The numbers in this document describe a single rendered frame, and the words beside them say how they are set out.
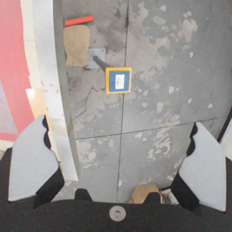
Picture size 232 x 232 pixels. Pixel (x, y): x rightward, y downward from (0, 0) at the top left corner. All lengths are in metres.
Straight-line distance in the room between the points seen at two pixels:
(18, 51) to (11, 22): 0.06
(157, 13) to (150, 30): 0.22
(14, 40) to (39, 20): 0.10
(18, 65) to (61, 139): 0.19
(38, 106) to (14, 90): 0.07
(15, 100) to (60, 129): 0.14
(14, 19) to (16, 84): 0.14
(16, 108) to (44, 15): 0.24
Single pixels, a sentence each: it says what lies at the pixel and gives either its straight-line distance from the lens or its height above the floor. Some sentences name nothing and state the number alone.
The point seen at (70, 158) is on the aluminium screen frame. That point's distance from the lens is 0.36.
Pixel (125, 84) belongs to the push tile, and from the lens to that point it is 0.68.
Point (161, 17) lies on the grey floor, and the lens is 1.89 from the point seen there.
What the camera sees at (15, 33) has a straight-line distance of 0.34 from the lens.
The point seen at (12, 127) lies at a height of 1.24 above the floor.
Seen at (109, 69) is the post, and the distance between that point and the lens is 0.66.
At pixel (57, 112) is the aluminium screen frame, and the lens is 0.29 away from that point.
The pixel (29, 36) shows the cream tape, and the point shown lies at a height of 1.28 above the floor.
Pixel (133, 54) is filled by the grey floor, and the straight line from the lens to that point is 1.72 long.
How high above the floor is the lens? 1.59
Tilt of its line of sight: 57 degrees down
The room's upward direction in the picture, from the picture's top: 152 degrees clockwise
